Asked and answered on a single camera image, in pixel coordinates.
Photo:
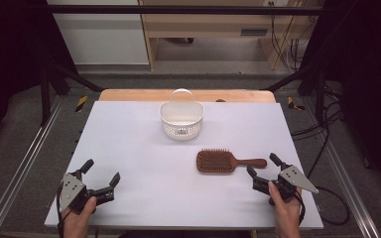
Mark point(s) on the brown wooden hairbrush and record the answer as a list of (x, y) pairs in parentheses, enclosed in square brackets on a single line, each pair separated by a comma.
[(216, 161)]

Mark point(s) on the light wooden desk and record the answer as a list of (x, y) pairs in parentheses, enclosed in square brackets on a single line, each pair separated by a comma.
[(208, 24)]

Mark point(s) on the wooden table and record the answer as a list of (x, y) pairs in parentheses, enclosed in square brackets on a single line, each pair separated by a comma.
[(139, 95)]

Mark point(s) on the person's left hand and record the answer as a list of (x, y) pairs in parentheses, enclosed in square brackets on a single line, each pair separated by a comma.
[(76, 224)]

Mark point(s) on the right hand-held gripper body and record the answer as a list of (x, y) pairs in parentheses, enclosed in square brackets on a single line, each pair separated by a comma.
[(296, 180)]

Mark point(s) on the black horizontal frame bar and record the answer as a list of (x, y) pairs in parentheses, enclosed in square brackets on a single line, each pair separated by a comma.
[(178, 9)]

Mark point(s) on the dark curtain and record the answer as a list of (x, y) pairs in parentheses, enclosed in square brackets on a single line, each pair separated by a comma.
[(10, 59), (367, 82)]

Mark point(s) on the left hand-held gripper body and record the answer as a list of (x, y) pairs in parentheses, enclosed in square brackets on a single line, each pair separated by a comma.
[(71, 191)]

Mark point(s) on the white cabinet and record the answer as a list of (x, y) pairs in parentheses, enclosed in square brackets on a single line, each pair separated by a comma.
[(105, 39)]

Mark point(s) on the yellow black floor tape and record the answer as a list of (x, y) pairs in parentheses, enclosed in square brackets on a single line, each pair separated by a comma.
[(291, 103), (81, 103)]

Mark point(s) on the white plastic basket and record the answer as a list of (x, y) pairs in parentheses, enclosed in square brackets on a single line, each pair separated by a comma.
[(182, 124)]

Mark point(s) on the aluminium floor rail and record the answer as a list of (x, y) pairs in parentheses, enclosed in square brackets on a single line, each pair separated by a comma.
[(350, 188), (23, 162)]

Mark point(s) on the black metal stand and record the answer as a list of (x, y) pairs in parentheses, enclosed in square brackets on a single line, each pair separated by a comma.
[(45, 99), (320, 95)]

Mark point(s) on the person's right hand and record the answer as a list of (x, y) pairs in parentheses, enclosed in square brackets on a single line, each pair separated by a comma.
[(287, 218)]

